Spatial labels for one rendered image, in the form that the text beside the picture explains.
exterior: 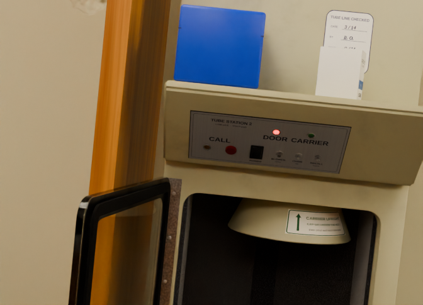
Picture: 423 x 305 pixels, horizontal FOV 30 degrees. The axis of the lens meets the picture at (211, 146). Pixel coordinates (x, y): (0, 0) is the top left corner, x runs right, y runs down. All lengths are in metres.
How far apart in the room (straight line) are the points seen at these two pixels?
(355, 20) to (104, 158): 0.37
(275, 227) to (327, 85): 0.22
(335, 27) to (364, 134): 0.16
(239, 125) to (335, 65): 0.13
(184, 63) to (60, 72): 0.60
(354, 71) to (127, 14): 0.28
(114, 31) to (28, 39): 0.58
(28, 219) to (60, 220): 0.06
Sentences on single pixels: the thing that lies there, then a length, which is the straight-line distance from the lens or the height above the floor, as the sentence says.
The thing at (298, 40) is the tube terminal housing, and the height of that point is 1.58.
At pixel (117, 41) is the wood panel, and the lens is 0.95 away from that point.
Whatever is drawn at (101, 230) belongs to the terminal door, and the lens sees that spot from 0.78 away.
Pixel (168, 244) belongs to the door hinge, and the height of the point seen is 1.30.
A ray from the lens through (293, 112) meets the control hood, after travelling 0.93.
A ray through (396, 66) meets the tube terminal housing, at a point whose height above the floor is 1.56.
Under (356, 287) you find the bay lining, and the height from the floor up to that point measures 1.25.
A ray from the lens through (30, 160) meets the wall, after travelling 1.51.
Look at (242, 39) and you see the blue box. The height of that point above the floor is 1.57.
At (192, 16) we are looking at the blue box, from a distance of 0.93.
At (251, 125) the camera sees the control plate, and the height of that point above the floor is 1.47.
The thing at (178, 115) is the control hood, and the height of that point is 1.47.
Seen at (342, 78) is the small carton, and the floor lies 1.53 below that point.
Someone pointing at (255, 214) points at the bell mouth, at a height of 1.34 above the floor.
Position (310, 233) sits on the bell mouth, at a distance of 1.07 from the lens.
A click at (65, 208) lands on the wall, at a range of 1.51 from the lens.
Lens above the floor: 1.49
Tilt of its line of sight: 3 degrees down
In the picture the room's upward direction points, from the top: 6 degrees clockwise
